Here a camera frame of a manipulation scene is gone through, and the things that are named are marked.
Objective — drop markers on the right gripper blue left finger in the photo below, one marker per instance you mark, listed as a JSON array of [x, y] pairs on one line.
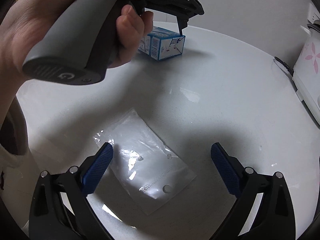
[[94, 167]]

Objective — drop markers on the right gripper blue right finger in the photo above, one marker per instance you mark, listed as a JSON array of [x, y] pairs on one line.
[[227, 167]]

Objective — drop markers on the clear plastic zip bag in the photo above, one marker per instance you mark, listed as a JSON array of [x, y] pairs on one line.
[[145, 167]]

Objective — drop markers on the blue white milk carton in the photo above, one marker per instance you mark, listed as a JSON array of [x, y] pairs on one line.
[[161, 44]]

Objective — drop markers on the white rice cooker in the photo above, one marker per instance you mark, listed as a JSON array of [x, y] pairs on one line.
[[306, 75]]

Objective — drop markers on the right wall socket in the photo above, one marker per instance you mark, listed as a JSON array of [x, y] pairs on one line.
[[313, 14]]

